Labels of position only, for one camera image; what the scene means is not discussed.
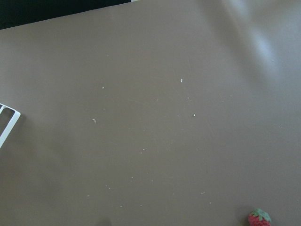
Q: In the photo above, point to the red strawberry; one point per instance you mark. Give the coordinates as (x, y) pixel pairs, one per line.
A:
(258, 217)

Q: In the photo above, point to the white wire cup rack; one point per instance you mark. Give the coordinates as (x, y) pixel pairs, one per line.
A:
(11, 123)

